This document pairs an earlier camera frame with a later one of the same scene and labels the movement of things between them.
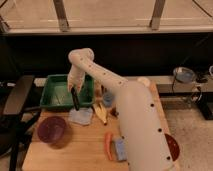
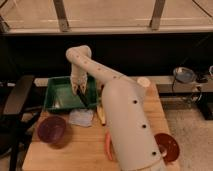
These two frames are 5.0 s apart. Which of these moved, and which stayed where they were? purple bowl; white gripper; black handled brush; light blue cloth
Moved: black handled brush
Stayed: purple bowl; light blue cloth; white gripper
